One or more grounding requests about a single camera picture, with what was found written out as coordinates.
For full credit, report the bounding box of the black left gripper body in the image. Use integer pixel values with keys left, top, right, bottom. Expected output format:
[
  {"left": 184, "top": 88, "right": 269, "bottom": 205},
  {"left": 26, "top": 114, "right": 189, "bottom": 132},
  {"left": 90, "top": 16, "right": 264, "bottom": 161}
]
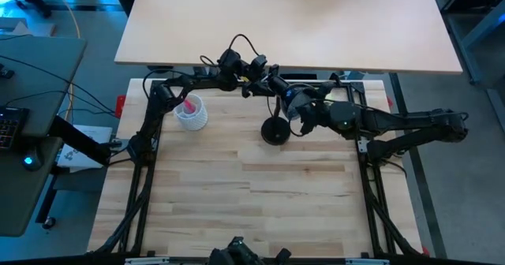
[{"left": 239, "top": 73, "right": 264, "bottom": 97}]

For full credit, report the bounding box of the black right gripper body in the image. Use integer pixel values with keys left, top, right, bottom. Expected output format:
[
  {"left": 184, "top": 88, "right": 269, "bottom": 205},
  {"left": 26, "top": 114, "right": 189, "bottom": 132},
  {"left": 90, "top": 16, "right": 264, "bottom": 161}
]
[{"left": 305, "top": 99, "right": 335, "bottom": 129}]

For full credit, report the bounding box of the black gooseneck desk lamp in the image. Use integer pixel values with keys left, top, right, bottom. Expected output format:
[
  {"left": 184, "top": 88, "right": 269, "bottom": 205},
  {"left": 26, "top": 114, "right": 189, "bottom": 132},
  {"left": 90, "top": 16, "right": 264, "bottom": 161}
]
[{"left": 260, "top": 74, "right": 316, "bottom": 146}]

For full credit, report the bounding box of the light wooden desk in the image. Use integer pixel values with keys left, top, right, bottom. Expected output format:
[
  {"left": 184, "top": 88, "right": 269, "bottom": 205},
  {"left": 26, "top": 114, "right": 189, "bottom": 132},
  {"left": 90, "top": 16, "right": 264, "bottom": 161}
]
[{"left": 114, "top": 0, "right": 463, "bottom": 75}]

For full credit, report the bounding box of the white textured cup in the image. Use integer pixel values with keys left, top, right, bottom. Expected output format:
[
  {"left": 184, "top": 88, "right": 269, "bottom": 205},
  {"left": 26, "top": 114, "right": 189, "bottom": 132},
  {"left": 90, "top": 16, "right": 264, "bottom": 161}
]
[{"left": 173, "top": 94, "right": 209, "bottom": 132}]

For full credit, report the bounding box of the black desk foot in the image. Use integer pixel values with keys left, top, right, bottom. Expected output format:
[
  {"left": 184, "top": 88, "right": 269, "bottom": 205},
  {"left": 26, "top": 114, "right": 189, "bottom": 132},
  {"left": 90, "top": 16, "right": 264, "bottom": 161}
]
[{"left": 146, "top": 64, "right": 175, "bottom": 75}]

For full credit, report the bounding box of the silver mounting plate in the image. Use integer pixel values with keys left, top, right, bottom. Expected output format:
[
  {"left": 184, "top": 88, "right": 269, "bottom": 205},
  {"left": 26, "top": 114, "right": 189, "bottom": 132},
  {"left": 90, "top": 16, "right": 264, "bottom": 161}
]
[
  {"left": 344, "top": 258, "right": 391, "bottom": 265},
  {"left": 124, "top": 256, "right": 171, "bottom": 265}
]

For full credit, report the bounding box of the white printed paper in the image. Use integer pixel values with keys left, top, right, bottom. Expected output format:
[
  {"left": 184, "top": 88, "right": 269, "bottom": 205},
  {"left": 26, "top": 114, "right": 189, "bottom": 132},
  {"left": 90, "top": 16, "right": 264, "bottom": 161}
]
[{"left": 57, "top": 124, "right": 114, "bottom": 170}]

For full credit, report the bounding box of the grey metal shelf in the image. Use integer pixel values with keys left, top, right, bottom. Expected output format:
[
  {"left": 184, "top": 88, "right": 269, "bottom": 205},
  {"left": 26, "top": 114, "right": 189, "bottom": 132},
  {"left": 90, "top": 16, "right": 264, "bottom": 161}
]
[{"left": 432, "top": 0, "right": 505, "bottom": 85}]

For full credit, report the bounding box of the black computer mouse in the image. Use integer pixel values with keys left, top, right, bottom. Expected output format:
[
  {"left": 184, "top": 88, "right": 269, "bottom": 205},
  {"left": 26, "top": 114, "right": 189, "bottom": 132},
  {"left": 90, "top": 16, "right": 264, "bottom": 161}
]
[{"left": 21, "top": 146, "right": 43, "bottom": 173}]

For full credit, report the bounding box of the grey side desk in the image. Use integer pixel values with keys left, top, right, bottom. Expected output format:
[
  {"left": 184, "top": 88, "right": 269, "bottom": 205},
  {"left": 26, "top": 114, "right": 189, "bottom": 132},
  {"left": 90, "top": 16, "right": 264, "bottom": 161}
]
[{"left": 0, "top": 35, "right": 88, "bottom": 237}]

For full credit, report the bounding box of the black keyboard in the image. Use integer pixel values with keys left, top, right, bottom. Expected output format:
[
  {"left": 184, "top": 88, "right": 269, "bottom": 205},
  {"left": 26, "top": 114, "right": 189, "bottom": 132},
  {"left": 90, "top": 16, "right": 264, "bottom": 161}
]
[{"left": 0, "top": 106, "right": 31, "bottom": 151}]

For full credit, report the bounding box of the small black device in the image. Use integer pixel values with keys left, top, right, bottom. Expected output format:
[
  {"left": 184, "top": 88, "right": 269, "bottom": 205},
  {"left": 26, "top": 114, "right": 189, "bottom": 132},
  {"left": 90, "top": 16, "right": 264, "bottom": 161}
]
[{"left": 0, "top": 62, "right": 17, "bottom": 80}]

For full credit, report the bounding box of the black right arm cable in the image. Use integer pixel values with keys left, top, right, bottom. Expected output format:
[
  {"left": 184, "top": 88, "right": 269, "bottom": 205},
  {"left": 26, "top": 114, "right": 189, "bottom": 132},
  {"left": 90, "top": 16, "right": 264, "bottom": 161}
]
[{"left": 289, "top": 95, "right": 470, "bottom": 138}]

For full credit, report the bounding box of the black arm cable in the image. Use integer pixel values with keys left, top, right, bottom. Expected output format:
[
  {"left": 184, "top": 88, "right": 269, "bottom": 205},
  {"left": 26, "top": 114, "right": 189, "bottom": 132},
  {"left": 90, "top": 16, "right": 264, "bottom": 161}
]
[
  {"left": 289, "top": 95, "right": 470, "bottom": 138},
  {"left": 199, "top": 33, "right": 261, "bottom": 67}
]

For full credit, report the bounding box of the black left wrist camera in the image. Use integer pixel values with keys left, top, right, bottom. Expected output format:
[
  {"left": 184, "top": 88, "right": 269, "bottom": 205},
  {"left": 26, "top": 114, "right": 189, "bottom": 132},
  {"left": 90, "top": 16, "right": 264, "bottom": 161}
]
[{"left": 250, "top": 54, "right": 269, "bottom": 79}]

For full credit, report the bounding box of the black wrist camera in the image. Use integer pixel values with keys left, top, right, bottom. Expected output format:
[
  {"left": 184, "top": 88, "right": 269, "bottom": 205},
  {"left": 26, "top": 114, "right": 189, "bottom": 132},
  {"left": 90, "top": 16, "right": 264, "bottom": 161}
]
[
  {"left": 316, "top": 81, "right": 337, "bottom": 99},
  {"left": 250, "top": 54, "right": 269, "bottom": 79}
]

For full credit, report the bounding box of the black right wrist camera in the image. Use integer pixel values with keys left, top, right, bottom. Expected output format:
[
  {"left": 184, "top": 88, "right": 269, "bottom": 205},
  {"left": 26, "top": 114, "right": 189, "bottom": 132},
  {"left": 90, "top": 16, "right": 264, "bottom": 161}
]
[{"left": 316, "top": 81, "right": 337, "bottom": 99}]

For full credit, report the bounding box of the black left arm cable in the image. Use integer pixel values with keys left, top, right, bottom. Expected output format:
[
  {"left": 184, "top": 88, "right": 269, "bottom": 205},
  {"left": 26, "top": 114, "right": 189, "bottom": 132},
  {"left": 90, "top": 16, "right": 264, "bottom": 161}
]
[{"left": 199, "top": 33, "right": 261, "bottom": 67}]

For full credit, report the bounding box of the yellow cable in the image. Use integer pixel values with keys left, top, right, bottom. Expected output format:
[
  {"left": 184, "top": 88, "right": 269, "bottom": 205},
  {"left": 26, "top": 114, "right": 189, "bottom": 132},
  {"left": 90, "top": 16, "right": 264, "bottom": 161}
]
[{"left": 50, "top": 0, "right": 82, "bottom": 121}]

